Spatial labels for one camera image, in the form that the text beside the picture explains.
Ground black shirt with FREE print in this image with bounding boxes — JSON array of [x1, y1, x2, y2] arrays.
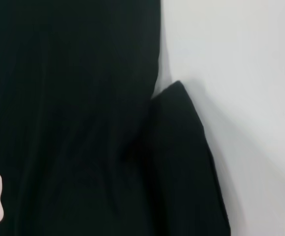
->
[[0, 0, 231, 236]]

